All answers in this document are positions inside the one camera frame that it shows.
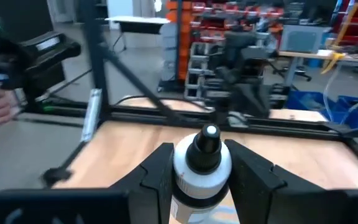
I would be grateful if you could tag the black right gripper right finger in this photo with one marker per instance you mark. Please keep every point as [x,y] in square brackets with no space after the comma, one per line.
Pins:
[253,186]

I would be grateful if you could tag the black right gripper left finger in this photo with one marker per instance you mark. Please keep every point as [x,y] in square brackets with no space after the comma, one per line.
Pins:
[151,186]

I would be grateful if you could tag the large black-capped food coloring bottle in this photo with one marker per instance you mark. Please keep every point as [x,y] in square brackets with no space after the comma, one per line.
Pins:
[202,174]

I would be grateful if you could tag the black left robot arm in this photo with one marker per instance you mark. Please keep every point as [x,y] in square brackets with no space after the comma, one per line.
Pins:
[239,46]

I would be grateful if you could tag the black office chair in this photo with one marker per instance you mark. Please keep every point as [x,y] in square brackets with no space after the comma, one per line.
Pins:
[301,74]

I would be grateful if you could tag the grey rack white bins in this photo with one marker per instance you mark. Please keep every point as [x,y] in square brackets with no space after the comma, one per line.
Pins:
[197,62]

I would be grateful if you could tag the wooden desk grey legs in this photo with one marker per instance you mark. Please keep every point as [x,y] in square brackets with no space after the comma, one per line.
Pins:
[309,54]

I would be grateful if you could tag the grey metal box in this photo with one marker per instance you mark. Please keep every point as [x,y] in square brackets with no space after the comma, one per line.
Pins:
[303,39]

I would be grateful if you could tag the orange parts bin shelf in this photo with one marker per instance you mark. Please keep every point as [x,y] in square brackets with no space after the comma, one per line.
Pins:
[183,46]

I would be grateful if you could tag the black table clamp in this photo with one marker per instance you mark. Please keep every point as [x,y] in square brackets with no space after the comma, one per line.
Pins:
[56,175]

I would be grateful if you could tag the white folding table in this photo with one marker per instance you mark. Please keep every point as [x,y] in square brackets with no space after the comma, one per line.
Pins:
[138,20]

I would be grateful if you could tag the black robotic device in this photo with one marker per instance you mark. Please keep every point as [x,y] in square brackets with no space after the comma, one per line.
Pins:
[42,62]

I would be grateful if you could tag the silver aluminium bracket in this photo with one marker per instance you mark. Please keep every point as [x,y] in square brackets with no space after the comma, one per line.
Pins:
[92,115]

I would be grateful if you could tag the black aluminium table frame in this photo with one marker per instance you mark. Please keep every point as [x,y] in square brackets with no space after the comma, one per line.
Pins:
[99,62]

